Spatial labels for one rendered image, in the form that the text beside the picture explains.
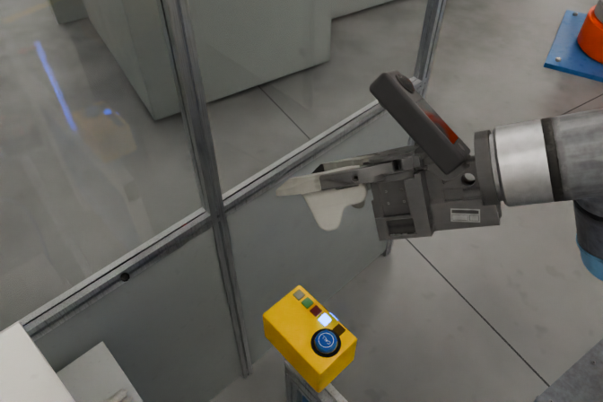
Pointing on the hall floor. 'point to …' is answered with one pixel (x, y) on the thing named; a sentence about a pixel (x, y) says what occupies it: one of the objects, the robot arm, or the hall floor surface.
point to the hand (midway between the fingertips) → (301, 175)
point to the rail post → (292, 392)
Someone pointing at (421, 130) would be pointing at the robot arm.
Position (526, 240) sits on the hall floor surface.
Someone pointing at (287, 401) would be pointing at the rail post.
